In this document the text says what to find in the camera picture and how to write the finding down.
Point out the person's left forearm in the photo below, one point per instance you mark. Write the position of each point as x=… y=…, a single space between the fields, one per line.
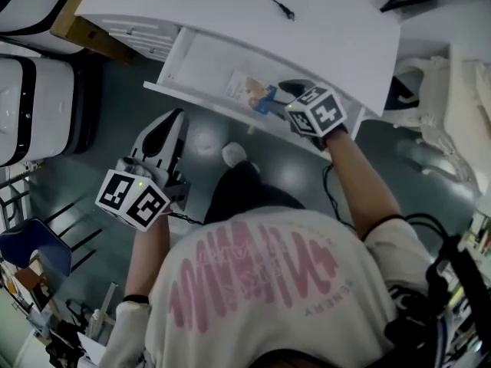
x=147 y=259

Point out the black trousers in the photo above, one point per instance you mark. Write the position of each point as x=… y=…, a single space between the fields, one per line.
x=245 y=194

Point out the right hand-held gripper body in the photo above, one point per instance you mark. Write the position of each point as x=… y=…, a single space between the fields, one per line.
x=318 y=113

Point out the white desk with drawers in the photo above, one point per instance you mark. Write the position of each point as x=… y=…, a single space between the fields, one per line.
x=238 y=10

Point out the white desk drawer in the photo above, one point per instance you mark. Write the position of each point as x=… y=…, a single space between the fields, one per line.
x=207 y=63

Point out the brown cardboard box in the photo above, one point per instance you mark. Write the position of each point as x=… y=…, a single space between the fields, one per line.
x=88 y=33

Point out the cream carved vanity table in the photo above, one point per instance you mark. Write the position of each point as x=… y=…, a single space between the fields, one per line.
x=452 y=113

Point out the person's left hand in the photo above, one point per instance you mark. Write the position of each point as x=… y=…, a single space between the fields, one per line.
x=138 y=169

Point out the dark blue chair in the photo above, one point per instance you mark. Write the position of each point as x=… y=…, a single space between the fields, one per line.
x=34 y=244

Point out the colourful packet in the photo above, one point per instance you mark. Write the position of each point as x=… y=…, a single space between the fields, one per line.
x=251 y=92

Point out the white and black robot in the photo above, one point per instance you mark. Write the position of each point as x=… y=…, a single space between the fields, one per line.
x=42 y=106
x=27 y=6

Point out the person's right forearm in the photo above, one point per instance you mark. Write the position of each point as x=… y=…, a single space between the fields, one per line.
x=360 y=182

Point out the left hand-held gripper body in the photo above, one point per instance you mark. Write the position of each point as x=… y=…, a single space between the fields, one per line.
x=130 y=199

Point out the white shirt with pink print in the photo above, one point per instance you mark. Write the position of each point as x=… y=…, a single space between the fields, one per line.
x=268 y=301

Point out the white shoe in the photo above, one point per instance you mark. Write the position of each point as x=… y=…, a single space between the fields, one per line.
x=234 y=155

